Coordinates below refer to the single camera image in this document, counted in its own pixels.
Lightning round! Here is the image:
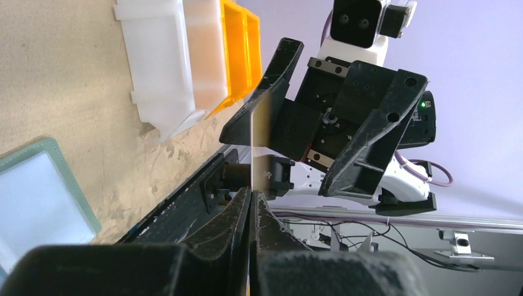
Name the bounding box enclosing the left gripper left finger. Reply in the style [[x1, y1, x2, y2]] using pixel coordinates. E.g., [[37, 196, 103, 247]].
[[1, 188, 252, 295]]

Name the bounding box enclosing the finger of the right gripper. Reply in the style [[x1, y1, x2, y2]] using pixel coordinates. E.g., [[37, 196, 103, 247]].
[[219, 38, 304, 146], [318, 60, 429, 200]]

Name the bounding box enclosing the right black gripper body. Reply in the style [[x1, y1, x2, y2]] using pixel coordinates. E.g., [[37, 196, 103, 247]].
[[270, 57, 392, 168]]

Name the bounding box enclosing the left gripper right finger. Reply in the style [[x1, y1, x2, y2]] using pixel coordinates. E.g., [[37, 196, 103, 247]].
[[250, 191, 429, 295]]

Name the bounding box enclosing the orange gold card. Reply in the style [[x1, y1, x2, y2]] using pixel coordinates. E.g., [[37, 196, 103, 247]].
[[250, 93, 272, 192]]

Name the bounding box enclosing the teal card holder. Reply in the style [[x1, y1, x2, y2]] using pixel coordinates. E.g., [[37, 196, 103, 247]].
[[1, 138, 101, 276]]

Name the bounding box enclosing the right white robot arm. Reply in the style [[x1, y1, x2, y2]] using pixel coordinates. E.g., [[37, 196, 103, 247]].
[[220, 38, 434, 215]]

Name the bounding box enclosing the orange plastic bin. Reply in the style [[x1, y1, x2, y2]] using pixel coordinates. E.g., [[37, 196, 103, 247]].
[[210, 1, 263, 116]]

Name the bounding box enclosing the white plastic bin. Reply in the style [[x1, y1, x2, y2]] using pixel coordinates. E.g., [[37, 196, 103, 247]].
[[113, 0, 229, 142]]

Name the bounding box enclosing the clutter below table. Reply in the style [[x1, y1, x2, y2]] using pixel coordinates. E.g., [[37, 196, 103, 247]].
[[278, 216, 483, 274]]

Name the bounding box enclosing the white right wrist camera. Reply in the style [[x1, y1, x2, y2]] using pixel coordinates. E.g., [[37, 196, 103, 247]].
[[317, 0, 418, 66]]

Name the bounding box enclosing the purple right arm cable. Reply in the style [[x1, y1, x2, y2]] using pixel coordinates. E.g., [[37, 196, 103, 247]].
[[318, 10, 455, 189]]

